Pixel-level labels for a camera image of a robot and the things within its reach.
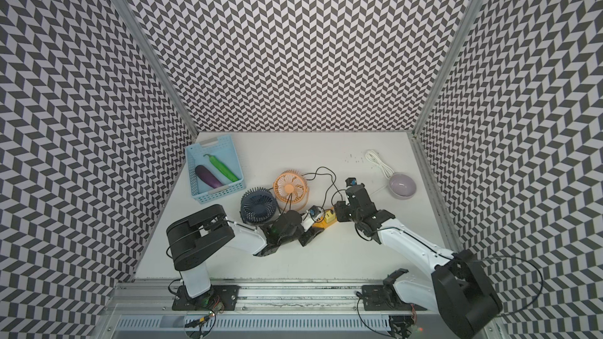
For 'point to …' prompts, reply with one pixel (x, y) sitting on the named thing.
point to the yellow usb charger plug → (330, 216)
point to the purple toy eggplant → (206, 176)
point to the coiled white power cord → (372, 156)
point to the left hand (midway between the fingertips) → (316, 225)
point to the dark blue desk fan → (257, 205)
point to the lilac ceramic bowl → (401, 186)
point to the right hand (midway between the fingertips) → (340, 210)
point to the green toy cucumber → (221, 169)
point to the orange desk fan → (291, 190)
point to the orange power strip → (323, 224)
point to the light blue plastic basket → (214, 169)
